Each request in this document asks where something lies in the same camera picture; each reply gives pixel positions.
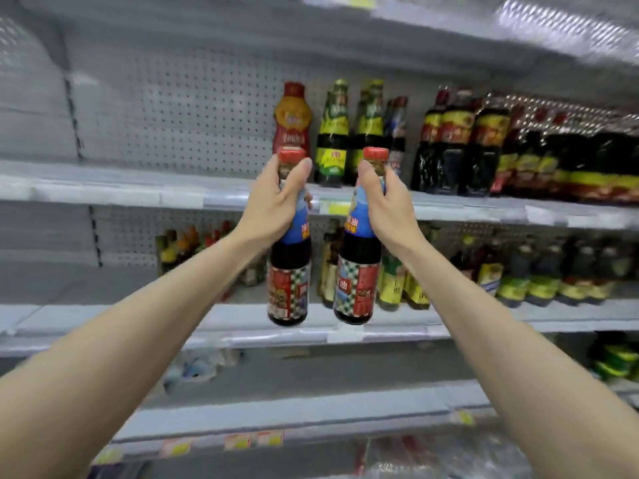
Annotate orange sauce bottle red cap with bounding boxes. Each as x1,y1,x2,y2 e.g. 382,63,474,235
274,81,313,156

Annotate person's right hand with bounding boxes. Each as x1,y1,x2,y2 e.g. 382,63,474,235
356,159,429,257

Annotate white metal store shelving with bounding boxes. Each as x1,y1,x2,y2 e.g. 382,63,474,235
0,0,639,479

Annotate rice vinegar jug green label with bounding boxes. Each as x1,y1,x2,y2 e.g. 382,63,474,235
526,242,566,307

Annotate pack of clear empty bottles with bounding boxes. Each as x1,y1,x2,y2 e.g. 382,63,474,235
354,434,521,479

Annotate red label dark sauce bottle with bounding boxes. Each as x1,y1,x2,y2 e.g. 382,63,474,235
411,86,451,194

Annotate row of dark red-capped bottles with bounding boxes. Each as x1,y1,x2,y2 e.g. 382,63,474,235
491,102,639,206

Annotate small dark bottle yellow cap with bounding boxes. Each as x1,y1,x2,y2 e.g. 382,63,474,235
154,231,181,275

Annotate blue white plastic bags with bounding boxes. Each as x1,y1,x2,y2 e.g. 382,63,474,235
150,349,241,395

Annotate person's right forearm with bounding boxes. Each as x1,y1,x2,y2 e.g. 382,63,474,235
402,239,639,479

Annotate person's left hand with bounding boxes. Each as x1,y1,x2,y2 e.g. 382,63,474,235
234,154,314,251

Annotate person's left forearm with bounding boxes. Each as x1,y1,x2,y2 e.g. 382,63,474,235
0,229,271,479

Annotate soy sauce bottle red cap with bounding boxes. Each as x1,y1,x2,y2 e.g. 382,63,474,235
433,89,477,196
461,94,511,198

